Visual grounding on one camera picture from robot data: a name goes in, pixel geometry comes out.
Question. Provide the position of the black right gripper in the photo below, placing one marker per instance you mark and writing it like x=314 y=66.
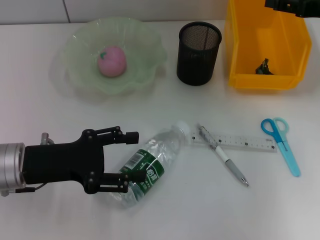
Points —
x=310 y=8

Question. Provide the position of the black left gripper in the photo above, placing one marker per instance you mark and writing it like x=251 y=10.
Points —
x=62 y=162

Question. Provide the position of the clear green-label water bottle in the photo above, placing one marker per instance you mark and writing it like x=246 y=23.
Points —
x=165 y=147

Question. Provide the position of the blue teal scissors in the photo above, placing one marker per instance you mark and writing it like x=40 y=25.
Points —
x=287 y=155

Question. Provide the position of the pink toy peach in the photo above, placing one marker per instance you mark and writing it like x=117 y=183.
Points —
x=112 y=62

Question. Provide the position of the black mesh pen holder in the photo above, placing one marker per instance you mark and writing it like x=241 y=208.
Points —
x=197 y=65

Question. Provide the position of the translucent green fruit plate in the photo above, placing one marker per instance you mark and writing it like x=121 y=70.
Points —
x=75 y=62

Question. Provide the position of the white grey ballpoint pen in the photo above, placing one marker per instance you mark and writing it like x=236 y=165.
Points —
x=232 y=167

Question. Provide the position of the clear plastic ruler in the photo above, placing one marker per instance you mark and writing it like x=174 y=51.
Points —
x=240 y=141

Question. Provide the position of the yellow plastic bin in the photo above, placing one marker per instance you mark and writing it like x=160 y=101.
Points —
x=250 y=50

